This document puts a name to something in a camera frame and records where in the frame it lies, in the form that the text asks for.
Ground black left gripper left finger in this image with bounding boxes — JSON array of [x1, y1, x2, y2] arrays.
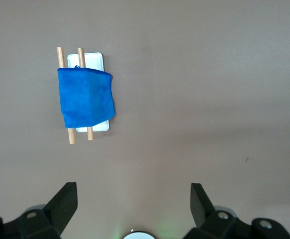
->
[[0, 182, 78, 239]]

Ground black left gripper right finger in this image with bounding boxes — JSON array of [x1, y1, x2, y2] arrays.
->
[[183, 183, 290, 239]]

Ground blue towel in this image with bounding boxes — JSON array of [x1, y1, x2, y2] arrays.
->
[[57, 65, 117, 129]]

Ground white towel rack wooden rods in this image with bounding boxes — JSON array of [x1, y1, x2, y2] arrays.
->
[[57, 46, 110, 145]]

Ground brown table cover sheet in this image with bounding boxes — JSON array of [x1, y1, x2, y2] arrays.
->
[[0, 0, 290, 239]]

